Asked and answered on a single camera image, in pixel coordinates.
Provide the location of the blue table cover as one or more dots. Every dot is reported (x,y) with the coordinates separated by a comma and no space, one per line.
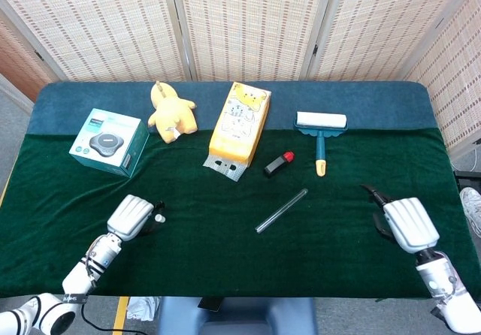
(338,98)

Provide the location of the yellow plush toy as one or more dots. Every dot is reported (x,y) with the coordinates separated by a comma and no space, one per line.
(173,117)

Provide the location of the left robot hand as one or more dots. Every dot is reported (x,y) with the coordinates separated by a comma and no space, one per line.
(129,216)

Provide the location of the teal lint roller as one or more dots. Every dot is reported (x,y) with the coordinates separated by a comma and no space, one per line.
(321,121)

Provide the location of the white crumpled cloth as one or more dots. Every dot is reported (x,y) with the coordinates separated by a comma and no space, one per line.
(143,308)

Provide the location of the green velvet cloth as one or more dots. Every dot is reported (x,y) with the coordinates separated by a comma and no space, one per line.
(225,256)

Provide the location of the white sneaker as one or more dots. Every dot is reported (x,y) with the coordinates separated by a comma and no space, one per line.
(471,205)

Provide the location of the black item with red cap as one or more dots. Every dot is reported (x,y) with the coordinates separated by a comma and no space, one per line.
(276,166)

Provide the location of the clear glass tube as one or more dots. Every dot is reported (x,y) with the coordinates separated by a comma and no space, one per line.
(282,211)

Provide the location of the yellow cat tissue pack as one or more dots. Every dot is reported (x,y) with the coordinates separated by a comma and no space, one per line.
(236,128)

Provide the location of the teal speaker product box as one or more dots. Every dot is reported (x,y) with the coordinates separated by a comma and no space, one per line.
(107,143)

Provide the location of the small white cap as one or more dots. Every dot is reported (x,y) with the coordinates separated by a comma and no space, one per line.
(160,218)

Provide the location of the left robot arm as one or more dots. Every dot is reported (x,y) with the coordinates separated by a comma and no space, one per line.
(97,256)

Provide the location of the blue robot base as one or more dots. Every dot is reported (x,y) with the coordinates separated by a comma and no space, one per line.
(240,318)

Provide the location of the woven folding screen panel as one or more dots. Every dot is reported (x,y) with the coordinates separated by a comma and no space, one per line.
(451,87)
(376,23)
(251,23)
(94,23)
(19,64)

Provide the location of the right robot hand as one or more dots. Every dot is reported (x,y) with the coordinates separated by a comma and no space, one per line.
(409,222)

